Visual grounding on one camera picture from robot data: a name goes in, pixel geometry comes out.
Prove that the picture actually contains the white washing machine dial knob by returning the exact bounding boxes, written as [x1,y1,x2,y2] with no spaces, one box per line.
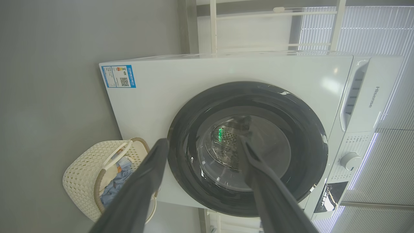
[340,152,363,171]

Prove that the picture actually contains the black glossy display control panel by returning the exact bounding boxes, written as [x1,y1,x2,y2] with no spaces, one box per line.
[314,181,349,213]

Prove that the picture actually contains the blue energy label sticker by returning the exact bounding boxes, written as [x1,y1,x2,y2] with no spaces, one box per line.
[101,65,136,88]

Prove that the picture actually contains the blue cartoon print garment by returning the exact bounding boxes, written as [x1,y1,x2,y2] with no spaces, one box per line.
[100,157,135,207]

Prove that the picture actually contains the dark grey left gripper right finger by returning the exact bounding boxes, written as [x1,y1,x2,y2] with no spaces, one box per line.
[238,134,319,233]

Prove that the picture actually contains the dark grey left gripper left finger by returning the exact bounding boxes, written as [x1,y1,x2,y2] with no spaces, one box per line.
[90,139,169,233]

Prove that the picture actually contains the white detergent drawer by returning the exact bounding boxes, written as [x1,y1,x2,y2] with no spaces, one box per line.
[340,57,405,133]

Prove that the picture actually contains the white metal shelf rack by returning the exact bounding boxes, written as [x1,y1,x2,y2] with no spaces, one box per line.
[207,0,346,233]

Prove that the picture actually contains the cream perforated laundry basket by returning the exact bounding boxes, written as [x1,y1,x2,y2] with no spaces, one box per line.
[62,138,159,224]

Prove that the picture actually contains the white front-load washing machine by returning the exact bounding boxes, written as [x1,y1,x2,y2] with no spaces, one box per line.
[99,50,405,224]

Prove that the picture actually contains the stainless steel washing machine drum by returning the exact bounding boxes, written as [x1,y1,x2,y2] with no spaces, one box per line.
[210,115,253,172]

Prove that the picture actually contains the white window blinds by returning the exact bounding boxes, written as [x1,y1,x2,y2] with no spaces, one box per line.
[298,6,414,233]

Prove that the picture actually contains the black round glass washer door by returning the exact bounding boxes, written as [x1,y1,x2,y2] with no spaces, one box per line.
[167,81,329,217]

